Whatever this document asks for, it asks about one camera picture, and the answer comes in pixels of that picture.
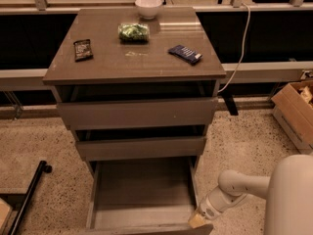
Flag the grey bottom drawer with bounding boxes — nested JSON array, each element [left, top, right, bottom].
[[86, 157, 213, 235]]

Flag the grey drawer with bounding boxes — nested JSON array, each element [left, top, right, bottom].
[[75, 124, 206, 162], [86, 157, 213, 235], [58, 81, 217, 130]]

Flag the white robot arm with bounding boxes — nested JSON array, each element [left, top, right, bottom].
[[189, 154, 313, 235]]

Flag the grey top drawer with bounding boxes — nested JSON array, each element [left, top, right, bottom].
[[58, 81, 217, 130]]

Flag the grey middle drawer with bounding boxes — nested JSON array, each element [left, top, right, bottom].
[[75, 124, 206, 162]]

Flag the grey drawer cabinet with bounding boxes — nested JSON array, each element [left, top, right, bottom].
[[42, 6, 227, 178]]

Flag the cardboard box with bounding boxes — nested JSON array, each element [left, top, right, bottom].
[[272, 80, 313, 154]]

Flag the blue snack packet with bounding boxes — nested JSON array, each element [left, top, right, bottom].
[[168, 45, 202, 65]]

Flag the green snack bag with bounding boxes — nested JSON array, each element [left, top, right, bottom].
[[118, 23, 150, 42]]

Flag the black snack packet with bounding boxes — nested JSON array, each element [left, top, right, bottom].
[[73, 39, 93, 62]]

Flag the white bowl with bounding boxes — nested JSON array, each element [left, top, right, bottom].
[[135, 0, 162, 19]]

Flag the black bracket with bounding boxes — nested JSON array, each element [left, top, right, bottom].
[[222, 91, 239, 116]]

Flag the black metal frame leg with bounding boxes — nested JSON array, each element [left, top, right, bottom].
[[8, 161, 52, 235]]

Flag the white cable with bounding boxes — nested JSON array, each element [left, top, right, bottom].
[[217, 3, 251, 94]]

